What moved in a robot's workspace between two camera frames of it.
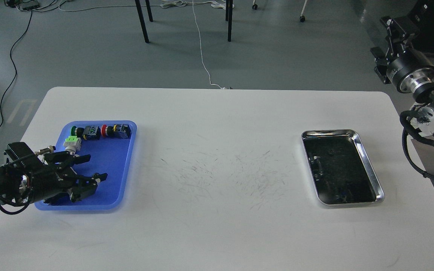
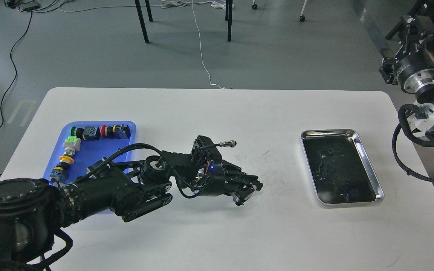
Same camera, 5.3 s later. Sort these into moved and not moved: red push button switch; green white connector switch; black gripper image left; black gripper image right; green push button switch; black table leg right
Moved: black gripper image left; black gripper image right
Not moved: green white connector switch; green push button switch; black table leg right; red push button switch
